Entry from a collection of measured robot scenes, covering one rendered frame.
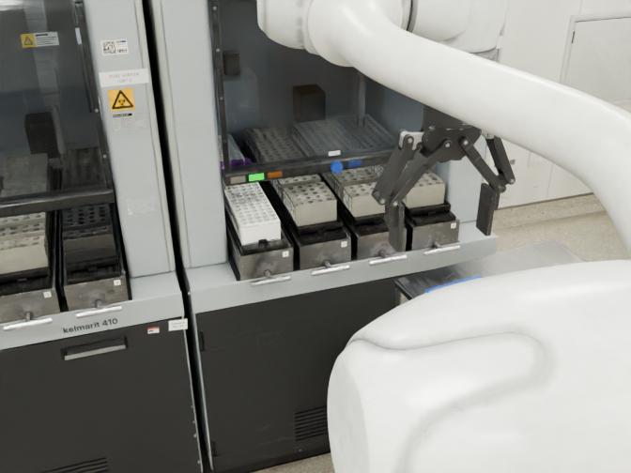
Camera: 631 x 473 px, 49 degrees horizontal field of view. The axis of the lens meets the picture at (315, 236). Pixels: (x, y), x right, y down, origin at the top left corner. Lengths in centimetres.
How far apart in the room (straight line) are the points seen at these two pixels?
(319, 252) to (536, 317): 142
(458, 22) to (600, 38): 268
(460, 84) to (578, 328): 33
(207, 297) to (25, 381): 47
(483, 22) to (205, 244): 109
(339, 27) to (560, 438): 50
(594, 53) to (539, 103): 289
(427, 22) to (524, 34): 244
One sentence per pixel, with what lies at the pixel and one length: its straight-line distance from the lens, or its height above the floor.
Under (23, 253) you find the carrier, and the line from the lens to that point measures 171.
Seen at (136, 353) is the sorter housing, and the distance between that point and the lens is 178.
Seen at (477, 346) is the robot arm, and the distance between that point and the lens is 32.
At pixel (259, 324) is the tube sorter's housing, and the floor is 60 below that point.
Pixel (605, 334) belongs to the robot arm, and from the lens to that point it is 33.
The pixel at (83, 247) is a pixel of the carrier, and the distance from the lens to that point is 170.
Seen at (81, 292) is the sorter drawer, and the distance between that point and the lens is 167.
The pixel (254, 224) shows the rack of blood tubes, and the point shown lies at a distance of 169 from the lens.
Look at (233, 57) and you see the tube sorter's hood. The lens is 157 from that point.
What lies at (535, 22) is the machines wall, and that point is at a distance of 325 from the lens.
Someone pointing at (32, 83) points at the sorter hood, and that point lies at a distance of 155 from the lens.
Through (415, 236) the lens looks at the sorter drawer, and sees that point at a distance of 182.
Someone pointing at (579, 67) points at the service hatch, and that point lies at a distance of 346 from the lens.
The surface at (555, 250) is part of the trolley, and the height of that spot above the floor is 82.
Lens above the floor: 168
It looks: 30 degrees down
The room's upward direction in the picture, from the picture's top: straight up
